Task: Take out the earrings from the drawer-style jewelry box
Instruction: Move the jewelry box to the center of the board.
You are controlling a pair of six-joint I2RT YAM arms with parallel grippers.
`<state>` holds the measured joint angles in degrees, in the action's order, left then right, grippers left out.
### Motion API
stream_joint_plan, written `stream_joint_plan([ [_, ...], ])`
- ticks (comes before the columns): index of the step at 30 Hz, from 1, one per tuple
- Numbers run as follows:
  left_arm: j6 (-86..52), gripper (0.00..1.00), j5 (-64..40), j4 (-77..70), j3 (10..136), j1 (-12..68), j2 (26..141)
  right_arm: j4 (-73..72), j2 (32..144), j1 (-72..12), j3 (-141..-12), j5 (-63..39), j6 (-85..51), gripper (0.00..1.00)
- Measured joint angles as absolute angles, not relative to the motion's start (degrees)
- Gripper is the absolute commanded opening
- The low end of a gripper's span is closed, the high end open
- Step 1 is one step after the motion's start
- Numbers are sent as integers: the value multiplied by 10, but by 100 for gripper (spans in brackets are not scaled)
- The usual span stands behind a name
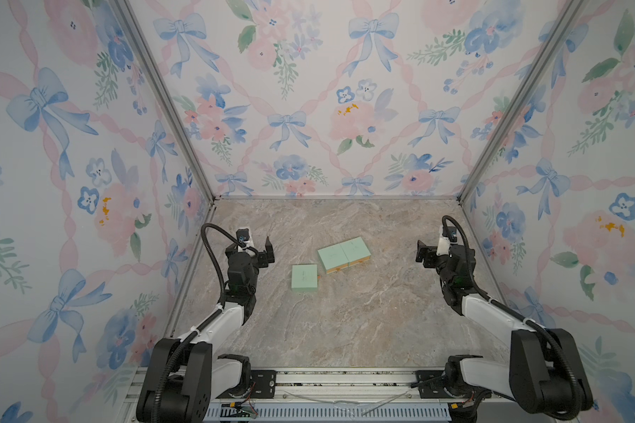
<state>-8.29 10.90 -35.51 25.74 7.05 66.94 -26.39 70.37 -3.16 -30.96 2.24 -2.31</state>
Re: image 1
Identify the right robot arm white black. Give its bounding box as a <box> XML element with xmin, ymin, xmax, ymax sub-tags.
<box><xmin>416</xmin><ymin>240</ymin><xmax>594</xmax><ymax>421</ymax></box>

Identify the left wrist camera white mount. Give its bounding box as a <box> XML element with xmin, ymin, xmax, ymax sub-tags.
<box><xmin>240</xmin><ymin>237</ymin><xmax>258</xmax><ymax>253</ymax></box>

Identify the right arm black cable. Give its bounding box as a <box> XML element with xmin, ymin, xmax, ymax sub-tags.
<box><xmin>441</xmin><ymin>214</ymin><xmax>583</xmax><ymax>408</ymax></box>

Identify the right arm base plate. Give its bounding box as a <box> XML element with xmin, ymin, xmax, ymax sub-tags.
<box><xmin>410</xmin><ymin>370</ymin><xmax>484</xmax><ymax>401</ymax></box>

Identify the green jewelry box right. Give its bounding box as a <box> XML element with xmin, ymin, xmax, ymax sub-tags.
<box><xmin>340</xmin><ymin>237</ymin><xmax>371</xmax><ymax>266</ymax></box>

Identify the small green jewelry box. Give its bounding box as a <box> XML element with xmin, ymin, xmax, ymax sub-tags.
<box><xmin>290</xmin><ymin>264</ymin><xmax>319</xmax><ymax>293</ymax></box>

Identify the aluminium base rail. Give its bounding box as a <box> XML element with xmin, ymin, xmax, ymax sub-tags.
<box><xmin>117</xmin><ymin>367</ymin><xmax>568</xmax><ymax>423</ymax></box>

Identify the aluminium frame post left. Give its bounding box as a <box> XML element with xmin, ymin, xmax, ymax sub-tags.
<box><xmin>109</xmin><ymin>0</ymin><xmax>215</xmax><ymax>204</ymax></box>

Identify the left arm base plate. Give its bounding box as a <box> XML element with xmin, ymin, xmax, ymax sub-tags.
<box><xmin>218</xmin><ymin>370</ymin><xmax>278</xmax><ymax>400</ymax></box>

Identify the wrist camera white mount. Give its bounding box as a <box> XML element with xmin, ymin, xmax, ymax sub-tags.
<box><xmin>240</xmin><ymin>237</ymin><xmax>258</xmax><ymax>253</ymax></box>
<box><xmin>437</xmin><ymin>235</ymin><xmax>452</xmax><ymax>256</ymax></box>

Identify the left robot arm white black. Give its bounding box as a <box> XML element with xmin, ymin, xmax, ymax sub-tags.
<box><xmin>135</xmin><ymin>223</ymin><xmax>275</xmax><ymax>422</ymax></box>

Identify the aluminium frame post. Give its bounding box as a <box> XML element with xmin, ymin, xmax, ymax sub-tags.
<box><xmin>109</xmin><ymin>0</ymin><xmax>215</xmax><ymax>204</ymax></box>
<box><xmin>457</xmin><ymin>0</ymin><xmax>586</xmax><ymax>206</ymax></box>

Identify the green jewelry box left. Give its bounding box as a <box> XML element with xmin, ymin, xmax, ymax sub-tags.
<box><xmin>317</xmin><ymin>244</ymin><xmax>349</xmax><ymax>274</ymax></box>

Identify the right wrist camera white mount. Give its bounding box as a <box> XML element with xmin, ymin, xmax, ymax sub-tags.
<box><xmin>437</xmin><ymin>235</ymin><xmax>452</xmax><ymax>256</ymax></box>

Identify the aluminium frame post right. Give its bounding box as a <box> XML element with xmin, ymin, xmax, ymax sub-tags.
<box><xmin>457</xmin><ymin>0</ymin><xmax>586</xmax><ymax>206</ymax></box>

